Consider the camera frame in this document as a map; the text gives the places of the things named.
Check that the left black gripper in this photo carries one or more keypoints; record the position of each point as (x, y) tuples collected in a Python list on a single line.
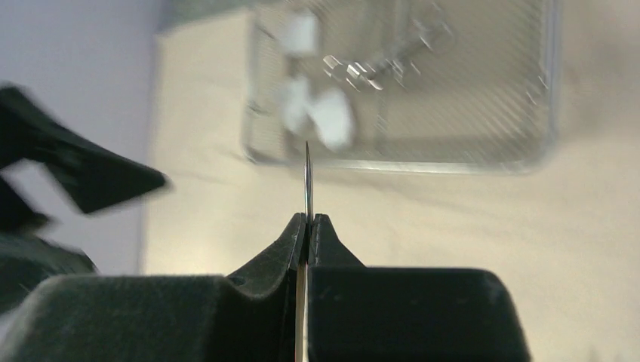
[(92, 176)]

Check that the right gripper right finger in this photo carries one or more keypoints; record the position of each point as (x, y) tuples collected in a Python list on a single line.
[(365, 313)]

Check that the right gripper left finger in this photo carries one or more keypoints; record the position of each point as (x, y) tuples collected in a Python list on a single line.
[(249, 315)]

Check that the white gauze pad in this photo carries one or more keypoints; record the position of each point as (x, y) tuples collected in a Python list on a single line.
[(299, 36), (294, 98), (333, 118)]

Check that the beige cloth wrap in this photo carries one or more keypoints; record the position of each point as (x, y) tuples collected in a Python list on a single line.
[(565, 239)]

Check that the surgical scissors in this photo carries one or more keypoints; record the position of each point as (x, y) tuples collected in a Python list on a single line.
[(395, 58)]

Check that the wire mesh instrument tray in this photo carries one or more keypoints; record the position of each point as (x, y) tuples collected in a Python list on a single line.
[(484, 102)]

